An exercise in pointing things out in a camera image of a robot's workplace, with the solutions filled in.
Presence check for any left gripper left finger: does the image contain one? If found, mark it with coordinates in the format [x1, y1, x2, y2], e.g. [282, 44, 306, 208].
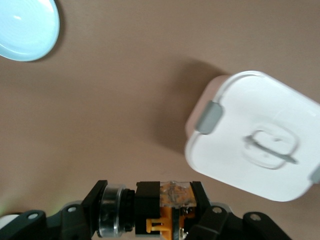
[7, 179, 108, 240]

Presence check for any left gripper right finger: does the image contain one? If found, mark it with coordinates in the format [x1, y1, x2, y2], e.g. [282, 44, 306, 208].
[184, 181, 293, 240]

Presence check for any white lidded storage box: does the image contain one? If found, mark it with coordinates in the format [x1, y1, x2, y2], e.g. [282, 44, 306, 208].
[184, 70, 320, 202]

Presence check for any light blue round plate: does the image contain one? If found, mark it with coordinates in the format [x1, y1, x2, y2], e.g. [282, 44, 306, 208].
[0, 0, 61, 63]

